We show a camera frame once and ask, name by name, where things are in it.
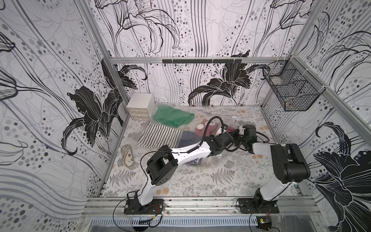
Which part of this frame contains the red garment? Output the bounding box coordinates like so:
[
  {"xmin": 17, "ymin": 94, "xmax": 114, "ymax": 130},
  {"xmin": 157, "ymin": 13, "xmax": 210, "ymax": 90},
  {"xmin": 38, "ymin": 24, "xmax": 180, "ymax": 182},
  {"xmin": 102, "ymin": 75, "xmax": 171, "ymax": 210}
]
[{"xmin": 195, "ymin": 119, "xmax": 221, "ymax": 137}]

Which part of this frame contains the clear plastic vacuum bag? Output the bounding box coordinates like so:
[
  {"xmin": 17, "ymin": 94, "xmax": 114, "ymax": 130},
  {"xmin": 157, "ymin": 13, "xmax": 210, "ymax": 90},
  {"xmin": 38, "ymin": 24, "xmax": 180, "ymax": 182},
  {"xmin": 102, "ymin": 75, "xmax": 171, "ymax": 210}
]
[{"xmin": 172, "ymin": 116, "xmax": 270, "ymax": 166}]

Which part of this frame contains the dark blue garment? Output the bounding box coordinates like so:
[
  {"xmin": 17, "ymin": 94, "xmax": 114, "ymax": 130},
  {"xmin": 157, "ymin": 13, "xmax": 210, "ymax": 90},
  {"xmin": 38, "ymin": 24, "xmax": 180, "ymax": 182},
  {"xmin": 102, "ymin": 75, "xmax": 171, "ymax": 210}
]
[{"xmin": 176, "ymin": 130, "xmax": 202, "ymax": 166}]

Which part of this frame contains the green garment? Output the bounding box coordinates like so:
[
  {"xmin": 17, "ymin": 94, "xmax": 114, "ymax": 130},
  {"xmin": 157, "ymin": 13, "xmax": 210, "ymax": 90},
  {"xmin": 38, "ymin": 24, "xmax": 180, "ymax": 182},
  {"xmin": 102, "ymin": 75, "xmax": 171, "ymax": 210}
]
[{"xmin": 152, "ymin": 105, "xmax": 195, "ymax": 128}]

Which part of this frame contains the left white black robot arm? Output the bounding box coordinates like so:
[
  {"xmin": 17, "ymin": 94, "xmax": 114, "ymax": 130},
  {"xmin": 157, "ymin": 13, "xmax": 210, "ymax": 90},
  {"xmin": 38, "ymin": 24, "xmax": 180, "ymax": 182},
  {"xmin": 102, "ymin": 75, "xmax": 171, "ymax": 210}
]
[{"xmin": 135, "ymin": 116, "xmax": 234, "ymax": 206}]

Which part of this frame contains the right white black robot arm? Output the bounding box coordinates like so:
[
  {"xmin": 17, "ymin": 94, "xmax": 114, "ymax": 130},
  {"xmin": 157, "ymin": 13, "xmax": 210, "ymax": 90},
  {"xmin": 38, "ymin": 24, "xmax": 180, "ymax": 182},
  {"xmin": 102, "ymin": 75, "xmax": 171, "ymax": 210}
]
[{"xmin": 231, "ymin": 125, "xmax": 311, "ymax": 206}]

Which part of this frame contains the black white striped garment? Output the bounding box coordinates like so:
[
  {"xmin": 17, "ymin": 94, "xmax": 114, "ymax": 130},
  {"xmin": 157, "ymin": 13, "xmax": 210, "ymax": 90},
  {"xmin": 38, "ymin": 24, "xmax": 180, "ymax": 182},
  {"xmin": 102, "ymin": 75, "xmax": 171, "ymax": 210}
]
[{"xmin": 138, "ymin": 122, "xmax": 182, "ymax": 149}]

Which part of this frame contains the white mini drawer unit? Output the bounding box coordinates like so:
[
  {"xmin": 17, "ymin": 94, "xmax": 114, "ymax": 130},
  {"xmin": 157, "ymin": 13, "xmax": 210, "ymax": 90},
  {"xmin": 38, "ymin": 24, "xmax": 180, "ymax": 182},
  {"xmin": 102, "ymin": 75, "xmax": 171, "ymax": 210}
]
[{"xmin": 127, "ymin": 93, "xmax": 156, "ymax": 121}]

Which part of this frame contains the small electronics board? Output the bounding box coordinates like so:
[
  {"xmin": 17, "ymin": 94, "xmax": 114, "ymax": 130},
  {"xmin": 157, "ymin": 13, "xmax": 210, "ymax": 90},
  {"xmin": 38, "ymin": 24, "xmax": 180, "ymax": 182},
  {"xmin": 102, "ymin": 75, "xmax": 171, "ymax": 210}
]
[{"xmin": 256, "ymin": 217, "xmax": 272, "ymax": 231}]

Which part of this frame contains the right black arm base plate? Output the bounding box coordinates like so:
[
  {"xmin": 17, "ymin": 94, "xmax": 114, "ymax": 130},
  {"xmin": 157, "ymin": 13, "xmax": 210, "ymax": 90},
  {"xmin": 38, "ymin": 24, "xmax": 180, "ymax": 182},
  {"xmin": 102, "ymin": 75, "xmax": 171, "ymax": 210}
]
[{"xmin": 237, "ymin": 198, "xmax": 280, "ymax": 214}]

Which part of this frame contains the black wire wall basket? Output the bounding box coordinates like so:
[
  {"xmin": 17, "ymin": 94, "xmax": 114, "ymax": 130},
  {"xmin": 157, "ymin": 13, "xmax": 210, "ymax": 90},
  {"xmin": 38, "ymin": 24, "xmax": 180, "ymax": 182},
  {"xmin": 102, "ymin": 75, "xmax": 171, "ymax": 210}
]
[{"xmin": 262, "ymin": 59, "xmax": 326, "ymax": 112}]

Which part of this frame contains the black wall hook rail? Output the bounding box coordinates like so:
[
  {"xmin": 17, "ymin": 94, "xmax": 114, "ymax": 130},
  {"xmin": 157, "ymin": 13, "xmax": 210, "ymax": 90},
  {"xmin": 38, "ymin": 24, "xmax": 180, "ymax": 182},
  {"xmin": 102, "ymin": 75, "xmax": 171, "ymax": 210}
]
[{"xmin": 162, "ymin": 59, "xmax": 242, "ymax": 64}]

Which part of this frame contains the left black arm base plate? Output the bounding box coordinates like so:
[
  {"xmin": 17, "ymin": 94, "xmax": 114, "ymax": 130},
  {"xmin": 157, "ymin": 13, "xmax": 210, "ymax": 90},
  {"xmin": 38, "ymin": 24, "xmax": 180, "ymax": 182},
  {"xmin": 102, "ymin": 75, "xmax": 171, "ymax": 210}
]
[{"xmin": 124, "ymin": 198, "xmax": 164, "ymax": 215}]

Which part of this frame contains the white slotted cable duct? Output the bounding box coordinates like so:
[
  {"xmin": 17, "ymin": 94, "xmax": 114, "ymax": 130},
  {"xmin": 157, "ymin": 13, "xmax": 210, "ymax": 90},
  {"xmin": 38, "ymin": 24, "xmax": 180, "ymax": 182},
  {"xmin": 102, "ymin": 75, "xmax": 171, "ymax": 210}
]
[{"xmin": 91, "ymin": 216, "xmax": 258, "ymax": 227}]

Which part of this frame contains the aluminium mounting rail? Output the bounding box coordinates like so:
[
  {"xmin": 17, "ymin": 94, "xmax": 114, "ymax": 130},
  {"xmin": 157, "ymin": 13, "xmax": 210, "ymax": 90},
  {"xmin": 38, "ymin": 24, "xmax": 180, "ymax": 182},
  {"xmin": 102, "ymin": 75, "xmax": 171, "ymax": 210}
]
[{"xmin": 82, "ymin": 196, "xmax": 320, "ymax": 217}]

